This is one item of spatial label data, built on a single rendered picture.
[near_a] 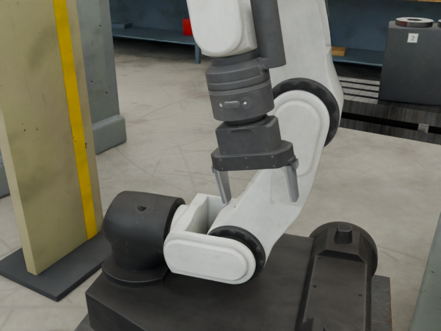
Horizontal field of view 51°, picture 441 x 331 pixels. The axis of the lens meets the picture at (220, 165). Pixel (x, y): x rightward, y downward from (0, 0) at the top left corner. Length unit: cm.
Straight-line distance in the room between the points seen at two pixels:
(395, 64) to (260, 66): 70
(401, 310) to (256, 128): 148
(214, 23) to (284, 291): 70
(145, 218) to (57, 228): 111
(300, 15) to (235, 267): 52
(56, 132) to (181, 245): 111
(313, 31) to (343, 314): 58
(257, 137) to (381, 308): 84
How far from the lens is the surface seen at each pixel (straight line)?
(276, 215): 96
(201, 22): 60
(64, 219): 216
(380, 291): 144
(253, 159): 66
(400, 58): 129
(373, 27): 569
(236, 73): 61
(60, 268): 217
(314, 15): 82
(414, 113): 127
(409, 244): 243
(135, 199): 110
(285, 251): 124
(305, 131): 82
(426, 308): 176
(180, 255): 103
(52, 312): 201
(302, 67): 84
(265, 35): 62
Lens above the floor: 129
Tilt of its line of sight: 25 degrees down
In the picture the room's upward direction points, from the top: straight up
